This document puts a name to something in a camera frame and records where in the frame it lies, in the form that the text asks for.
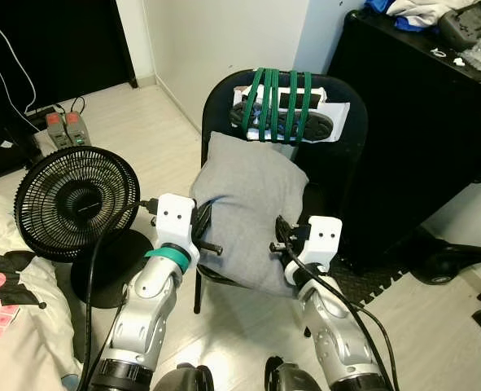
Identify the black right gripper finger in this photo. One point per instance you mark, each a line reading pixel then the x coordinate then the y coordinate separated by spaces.
pixel 279 247

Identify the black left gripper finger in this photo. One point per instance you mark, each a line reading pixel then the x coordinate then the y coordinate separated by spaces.
pixel 211 246

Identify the grey pillow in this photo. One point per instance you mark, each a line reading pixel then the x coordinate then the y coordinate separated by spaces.
pixel 248 195

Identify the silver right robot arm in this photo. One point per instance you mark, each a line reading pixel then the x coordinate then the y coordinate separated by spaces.
pixel 334 334

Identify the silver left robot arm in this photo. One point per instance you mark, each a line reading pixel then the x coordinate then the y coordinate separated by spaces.
pixel 142 318

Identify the black folding chair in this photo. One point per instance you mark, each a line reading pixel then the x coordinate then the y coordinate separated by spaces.
pixel 338 163

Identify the black foam floor mat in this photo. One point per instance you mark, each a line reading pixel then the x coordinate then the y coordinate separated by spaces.
pixel 370 285

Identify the black oval device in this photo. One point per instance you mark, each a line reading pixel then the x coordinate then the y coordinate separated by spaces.
pixel 320 122

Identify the white flat box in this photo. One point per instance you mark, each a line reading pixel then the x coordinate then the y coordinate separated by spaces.
pixel 340 122

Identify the black table fan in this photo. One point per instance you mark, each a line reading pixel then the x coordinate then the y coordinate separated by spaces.
pixel 73 204

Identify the black right robot leg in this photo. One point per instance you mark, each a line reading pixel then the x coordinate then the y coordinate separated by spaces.
pixel 293 379

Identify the black robot leg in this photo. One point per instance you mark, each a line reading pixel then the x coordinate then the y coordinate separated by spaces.
pixel 183 380
pixel 293 379

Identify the black left robot leg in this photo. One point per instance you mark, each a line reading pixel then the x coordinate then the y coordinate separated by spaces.
pixel 183 380

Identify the grey charger with red top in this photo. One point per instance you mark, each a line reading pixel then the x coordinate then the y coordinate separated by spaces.
pixel 77 128
pixel 55 130

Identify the black cabinet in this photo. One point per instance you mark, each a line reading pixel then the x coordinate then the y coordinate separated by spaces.
pixel 419 147

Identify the cream cartoon print blanket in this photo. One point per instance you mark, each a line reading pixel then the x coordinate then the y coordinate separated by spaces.
pixel 20 342

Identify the black wardrobe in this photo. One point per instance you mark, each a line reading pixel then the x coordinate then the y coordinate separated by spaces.
pixel 61 41

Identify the blue cloth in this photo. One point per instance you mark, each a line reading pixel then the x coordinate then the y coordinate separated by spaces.
pixel 403 23

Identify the clear plastic bag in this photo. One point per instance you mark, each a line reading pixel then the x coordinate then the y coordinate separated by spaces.
pixel 480 55

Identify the white cloth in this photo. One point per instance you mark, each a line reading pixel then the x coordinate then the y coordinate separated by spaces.
pixel 423 8

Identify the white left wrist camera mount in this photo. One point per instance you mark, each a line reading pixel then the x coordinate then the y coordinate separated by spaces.
pixel 175 217

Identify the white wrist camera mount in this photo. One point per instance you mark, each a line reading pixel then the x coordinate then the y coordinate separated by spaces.
pixel 321 236
pixel 175 217

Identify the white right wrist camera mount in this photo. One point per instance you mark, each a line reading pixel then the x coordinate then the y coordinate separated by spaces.
pixel 321 236

